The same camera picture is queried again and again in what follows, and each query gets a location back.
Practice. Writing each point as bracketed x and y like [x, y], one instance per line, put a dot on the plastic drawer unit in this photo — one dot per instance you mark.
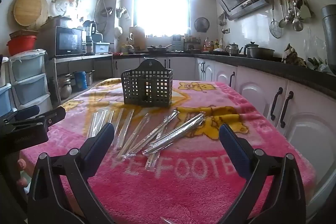
[4, 92]
[29, 77]

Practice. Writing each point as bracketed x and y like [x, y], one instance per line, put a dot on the spice rack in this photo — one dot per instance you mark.
[193, 44]

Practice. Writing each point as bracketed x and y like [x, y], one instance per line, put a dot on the grey metal pipe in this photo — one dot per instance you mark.
[329, 35]

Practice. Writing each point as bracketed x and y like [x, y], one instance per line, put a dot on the small hanging ladles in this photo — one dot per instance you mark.
[223, 23]

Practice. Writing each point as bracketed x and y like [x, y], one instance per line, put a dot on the person's left hand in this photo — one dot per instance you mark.
[21, 164]

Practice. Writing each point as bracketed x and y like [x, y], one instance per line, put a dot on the green vegetables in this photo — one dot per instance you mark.
[317, 64]

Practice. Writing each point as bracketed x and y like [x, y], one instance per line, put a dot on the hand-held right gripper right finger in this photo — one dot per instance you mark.
[233, 145]

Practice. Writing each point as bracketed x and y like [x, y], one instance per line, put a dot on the black microwave oven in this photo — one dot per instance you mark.
[65, 41]

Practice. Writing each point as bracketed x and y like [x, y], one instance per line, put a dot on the red cloth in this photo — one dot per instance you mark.
[115, 53]

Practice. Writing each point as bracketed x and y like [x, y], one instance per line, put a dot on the steel kettle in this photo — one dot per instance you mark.
[233, 50]

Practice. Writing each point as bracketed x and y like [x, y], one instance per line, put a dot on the black kitchen countertop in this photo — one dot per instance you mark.
[262, 62]

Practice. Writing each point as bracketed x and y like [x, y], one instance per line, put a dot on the black wall fan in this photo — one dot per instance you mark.
[201, 24]

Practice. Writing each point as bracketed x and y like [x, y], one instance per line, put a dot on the metal shelf rack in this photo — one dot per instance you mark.
[78, 58]

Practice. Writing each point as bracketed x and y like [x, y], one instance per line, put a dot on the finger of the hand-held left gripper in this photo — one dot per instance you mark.
[53, 116]
[27, 111]

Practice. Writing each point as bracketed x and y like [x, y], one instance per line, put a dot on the round bamboo board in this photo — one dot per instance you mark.
[29, 10]

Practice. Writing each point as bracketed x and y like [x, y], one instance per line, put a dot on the blue white appliance box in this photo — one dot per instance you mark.
[101, 47]

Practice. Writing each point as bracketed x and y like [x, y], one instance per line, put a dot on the white kitchen cabinets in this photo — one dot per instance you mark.
[257, 92]

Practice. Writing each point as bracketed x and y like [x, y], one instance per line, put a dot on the small steel pot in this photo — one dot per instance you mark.
[89, 78]

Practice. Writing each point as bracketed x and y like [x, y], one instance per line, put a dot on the large steel pot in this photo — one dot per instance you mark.
[64, 87]

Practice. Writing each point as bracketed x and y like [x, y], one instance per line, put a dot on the beige cutting board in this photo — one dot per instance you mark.
[137, 36]

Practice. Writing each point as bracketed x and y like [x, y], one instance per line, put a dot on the black frying pan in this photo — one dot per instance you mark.
[157, 49]

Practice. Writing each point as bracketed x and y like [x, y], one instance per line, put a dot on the red plastic bucket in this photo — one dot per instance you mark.
[21, 45]

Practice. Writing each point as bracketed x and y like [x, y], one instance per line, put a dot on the kitchen window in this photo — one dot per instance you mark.
[162, 3]

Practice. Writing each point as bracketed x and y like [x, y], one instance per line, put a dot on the pink printed blanket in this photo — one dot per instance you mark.
[183, 182]

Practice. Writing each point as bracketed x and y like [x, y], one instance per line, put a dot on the blue metal can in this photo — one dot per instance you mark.
[80, 81]

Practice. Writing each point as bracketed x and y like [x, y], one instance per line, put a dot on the white electric kettle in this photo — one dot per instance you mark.
[118, 33]

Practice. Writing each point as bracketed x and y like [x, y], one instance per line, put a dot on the small white fan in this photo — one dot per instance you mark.
[60, 6]

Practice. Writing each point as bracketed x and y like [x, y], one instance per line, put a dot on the black blender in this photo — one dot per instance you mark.
[89, 35]

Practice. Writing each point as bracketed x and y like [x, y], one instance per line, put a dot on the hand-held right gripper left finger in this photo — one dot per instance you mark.
[101, 145]

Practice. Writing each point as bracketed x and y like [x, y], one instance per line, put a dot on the bunch of chopsticks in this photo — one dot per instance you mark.
[136, 134]

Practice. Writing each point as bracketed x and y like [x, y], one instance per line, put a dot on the group of oil bottles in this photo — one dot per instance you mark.
[210, 45]

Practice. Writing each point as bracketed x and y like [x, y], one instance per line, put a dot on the rail of hanging ladles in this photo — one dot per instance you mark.
[295, 8]

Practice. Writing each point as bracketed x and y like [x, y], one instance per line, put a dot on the black lidded pot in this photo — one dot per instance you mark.
[250, 45]

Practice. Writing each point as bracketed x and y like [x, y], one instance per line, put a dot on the black plastic utensil basket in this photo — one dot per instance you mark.
[147, 87]

